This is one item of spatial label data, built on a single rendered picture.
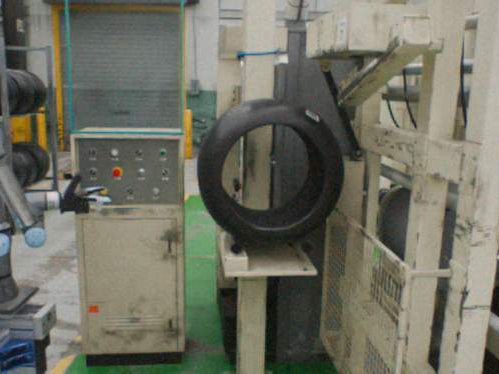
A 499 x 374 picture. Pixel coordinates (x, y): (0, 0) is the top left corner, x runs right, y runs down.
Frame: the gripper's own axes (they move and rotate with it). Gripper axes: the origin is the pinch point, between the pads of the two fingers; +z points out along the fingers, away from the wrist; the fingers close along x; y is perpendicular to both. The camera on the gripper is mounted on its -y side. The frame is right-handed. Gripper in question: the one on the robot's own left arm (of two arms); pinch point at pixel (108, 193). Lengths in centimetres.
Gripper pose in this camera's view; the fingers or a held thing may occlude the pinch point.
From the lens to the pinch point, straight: 218.6
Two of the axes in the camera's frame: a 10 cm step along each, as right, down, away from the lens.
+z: 9.1, -0.6, 4.0
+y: -0.8, 9.4, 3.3
